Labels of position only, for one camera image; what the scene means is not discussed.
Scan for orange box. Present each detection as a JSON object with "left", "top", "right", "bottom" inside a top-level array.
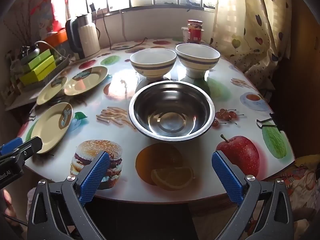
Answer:
[{"left": 40, "top": 29, "right": 68, "bottom": 45}]

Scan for white electric kettle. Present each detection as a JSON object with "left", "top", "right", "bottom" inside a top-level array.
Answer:
[{"left": 65, "top": 14, "right": 101, "bottom": 61}]

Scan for white blue-striped bowl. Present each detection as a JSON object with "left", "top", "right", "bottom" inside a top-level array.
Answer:
[
  {"left": 175, "top": 43, "right": 221, "bottom": 79},
  {"left": 130, "top": 49, "right": 176, "bottom": 80}
]

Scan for fruit print tablecloth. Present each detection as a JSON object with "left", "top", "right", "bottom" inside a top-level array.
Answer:
[{"left": 16, "top": 38, "right": 295, "bottom": 203}]

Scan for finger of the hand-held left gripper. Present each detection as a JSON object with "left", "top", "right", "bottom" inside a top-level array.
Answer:
[
  {"left": 0, "top": 137, "right": 23, "bottom": 155},
  {"left": 15, "top": 136, "right": 43, "bottom": 159}
]

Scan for black binder clip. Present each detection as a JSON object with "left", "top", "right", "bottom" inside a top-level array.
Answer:
[{"left": 256, "top": 113, "right": 284, "bottom": 132}]

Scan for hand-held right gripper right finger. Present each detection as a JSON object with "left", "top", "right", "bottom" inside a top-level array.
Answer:
[{"left": 211, "top": 150, "right": 294, "bottom": 240}]

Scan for large lime green box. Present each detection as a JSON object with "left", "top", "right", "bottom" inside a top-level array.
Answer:
[{"left": 19, "top": 61, "right": 58, "bottom": 85}]

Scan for black power cable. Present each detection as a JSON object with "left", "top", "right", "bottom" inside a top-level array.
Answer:
[{"left": 110, "top": 10, "right": 148, "bottom": 52}]

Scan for cream plate with blue motif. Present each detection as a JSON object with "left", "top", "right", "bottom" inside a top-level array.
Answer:
[
  {"left": 32, "top": 102, "right": 73, "bottom": 154},
  {"left": 64, "top": 66, "right": 109, "bottom": 96},
  {"left": 36, "top": 76, "right": 68, "bottom": 105}
]

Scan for stainless steel bowl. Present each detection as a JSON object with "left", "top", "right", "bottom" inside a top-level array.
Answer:
[{"left": 128, "top": 81, "right": 216, "bottom": 142}]

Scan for red label sauce jar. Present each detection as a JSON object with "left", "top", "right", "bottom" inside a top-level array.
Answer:
[{"left": 187, "top": 19, "right": 203, "bottom": 43}]

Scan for small lime green box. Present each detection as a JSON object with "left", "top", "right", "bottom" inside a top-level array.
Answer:
[{"left": 21, "top": 49, "right": 54, "bottom": 70}]

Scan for black braided cable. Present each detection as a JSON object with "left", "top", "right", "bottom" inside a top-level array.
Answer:
[{"left": 2, "top": 212, "right": 28, "bottom": 227}]

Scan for dried twig branches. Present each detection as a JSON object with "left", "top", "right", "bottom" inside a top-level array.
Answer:
[{"left": 4, "top": 0, "right": 40, "bottom": 48}]

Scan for cream heart print curtain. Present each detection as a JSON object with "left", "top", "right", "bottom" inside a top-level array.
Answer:
[{"left": 211, "top": 0, "right": 294, "bottom": 90}]

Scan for grey striped tray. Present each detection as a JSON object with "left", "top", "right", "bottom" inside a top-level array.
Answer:
[{"left": 24, "top": 56, "right": 70, "bottom": 90}]

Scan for printed blanket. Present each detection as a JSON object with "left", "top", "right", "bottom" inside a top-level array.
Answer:
[{"left": 275, "top": 154, "right": 320, "bottom": 233}]

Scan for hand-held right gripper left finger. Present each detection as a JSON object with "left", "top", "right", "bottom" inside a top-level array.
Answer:
[{"left": 27, "top": 151, "right": 111, "bottom": 240}]

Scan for grey oval device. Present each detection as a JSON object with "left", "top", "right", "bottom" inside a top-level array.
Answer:
[{"left": 21, "top": 45, "right": 42, "bottom": 58}]

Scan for red printed package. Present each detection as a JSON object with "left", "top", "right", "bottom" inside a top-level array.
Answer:
[{"left": 30, "top": 0, "right": 68, "bottom": 34}]

